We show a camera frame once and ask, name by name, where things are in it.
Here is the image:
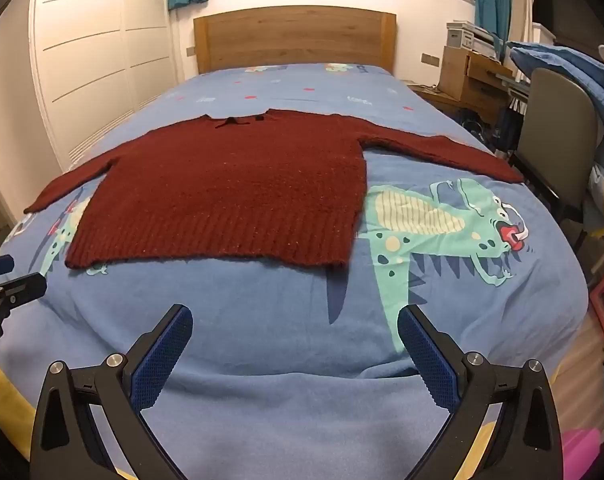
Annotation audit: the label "dark red knitted sweater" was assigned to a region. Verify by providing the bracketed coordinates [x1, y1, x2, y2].
[23, 109, 525, 268]

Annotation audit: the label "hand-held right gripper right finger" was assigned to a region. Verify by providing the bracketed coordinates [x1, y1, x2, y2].
[398, 305, 565, 480]

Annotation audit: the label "grey chair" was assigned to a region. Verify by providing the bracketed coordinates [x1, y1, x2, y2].
[509, 67, 602, 221]

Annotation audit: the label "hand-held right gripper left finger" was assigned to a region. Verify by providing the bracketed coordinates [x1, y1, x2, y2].
[29, 304, 195, 480]

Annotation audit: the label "pink plastic thing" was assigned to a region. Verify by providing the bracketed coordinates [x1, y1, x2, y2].
[562, 427, 602, 480]

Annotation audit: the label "pile of blue bedding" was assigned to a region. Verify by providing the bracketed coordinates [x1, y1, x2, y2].
[506, 40, 604, 171]

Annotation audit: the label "wooden headboard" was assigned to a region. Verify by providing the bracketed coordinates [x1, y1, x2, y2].
[193, 6, 397, 77]

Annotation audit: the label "blue dinosaur print bed cover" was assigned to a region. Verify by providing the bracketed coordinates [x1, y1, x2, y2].
[0, 62, 590, 480]

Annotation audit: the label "white wardrobe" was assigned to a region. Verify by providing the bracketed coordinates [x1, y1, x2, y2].
[29, 0, 183, 171]

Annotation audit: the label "white printer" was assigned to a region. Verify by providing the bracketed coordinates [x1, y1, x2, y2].
[446, 20, 497, 58]

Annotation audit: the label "cardboard boxes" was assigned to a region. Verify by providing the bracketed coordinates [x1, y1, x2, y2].
[407, 46, 515, 121]

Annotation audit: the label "clear plastic bag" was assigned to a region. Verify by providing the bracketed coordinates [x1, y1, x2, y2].
[588, 165, 604, 226]

